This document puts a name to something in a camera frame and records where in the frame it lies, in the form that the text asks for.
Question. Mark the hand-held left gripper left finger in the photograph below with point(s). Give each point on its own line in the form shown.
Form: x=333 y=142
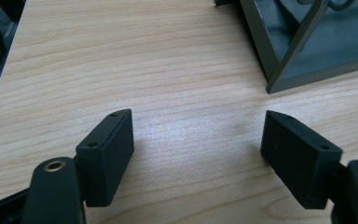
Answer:
x=105 y=161

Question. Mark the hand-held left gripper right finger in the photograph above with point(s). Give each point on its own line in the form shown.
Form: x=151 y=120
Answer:
x=298 y=158

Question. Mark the grey metal frame rack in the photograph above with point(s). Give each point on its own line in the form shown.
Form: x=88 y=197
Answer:
x=295 y=43

